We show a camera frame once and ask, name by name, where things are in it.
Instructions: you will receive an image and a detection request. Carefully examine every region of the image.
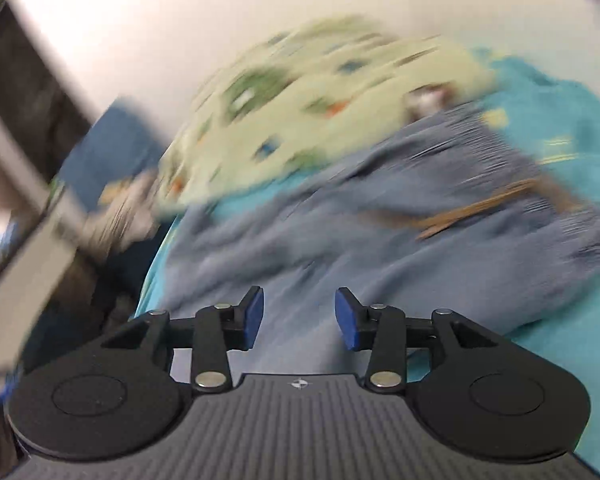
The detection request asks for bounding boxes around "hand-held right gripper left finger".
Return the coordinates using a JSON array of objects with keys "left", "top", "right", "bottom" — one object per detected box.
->
[{"left": 100, "top": 286, "right": 265, "bottom": 395}]

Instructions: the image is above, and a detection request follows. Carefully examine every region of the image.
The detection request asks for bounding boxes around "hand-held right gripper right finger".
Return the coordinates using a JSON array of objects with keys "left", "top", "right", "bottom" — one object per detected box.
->
[{"left": 334, "top": 287, "right": 501, "bottom": 395}]

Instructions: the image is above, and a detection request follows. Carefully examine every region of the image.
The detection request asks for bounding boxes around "grey-blue garment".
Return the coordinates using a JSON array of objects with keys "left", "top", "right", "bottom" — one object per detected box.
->
[{"left": 167, "top": 100, "right": 600, "bottom": 363}]

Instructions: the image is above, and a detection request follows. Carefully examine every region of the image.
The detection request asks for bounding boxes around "grey pillow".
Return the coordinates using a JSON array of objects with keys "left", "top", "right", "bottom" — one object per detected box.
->
[{"left": 80, "top": 170, "right": 162, "bottom": 263}]

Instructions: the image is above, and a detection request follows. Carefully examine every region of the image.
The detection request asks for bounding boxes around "large blue quilted cushion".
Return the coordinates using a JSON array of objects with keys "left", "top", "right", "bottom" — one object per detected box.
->
[{"left": 60, "top": 97, "right": 173, "bottom": 213}]

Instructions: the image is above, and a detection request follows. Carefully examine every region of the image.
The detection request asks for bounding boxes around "green printed fleece blanket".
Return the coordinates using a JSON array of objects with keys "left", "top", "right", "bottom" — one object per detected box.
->
[{"left": 155, "top": 15, "right": 497, "bottom": 221}]

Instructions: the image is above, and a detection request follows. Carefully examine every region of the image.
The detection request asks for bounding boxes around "white desk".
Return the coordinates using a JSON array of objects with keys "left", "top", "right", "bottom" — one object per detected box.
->
[{"left": 0, "top": 185, "right": 83, "bottom": 366}]

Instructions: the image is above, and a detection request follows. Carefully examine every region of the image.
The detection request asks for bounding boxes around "teal printed bed sheet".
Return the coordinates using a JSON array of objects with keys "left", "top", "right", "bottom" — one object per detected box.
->
[{"left": 135, "top": 47, "right": 600, "bottom": 476}]

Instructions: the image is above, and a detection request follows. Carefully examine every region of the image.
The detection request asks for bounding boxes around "dark window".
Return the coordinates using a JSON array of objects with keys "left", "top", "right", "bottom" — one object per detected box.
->
[{"left": 0, "top": 0, "right": 95, "bottom": 183}]

